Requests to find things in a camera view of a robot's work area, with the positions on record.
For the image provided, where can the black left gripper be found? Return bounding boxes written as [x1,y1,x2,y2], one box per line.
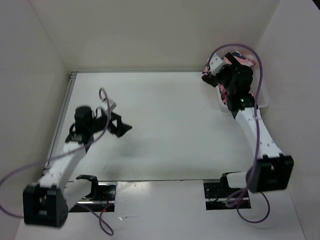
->
[88,109,132,137]

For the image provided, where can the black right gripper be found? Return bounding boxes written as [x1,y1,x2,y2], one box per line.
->
[202,52,240,95]

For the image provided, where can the pink shark print shorts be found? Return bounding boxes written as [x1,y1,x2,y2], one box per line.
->
[202,51,256,109]

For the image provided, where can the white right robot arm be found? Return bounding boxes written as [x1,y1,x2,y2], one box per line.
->
[202,52,294,193]

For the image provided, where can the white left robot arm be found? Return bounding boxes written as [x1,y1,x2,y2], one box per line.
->
[22,105,132,228]

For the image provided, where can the white plastic basket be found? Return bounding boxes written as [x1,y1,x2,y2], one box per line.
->
[215,83,270,112]

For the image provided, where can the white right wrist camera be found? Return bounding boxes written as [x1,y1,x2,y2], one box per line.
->
[209,54,225,76]

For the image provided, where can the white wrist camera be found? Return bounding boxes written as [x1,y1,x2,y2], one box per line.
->
[209,54,225,76]
[102,99,117,112]

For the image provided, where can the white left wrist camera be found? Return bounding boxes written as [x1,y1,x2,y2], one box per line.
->
[102,99,117,112]

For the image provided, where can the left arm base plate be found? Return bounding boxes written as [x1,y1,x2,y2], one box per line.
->
[69,181,117,213]

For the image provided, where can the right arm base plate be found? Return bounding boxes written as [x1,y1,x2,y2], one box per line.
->
[203,179,239,211]

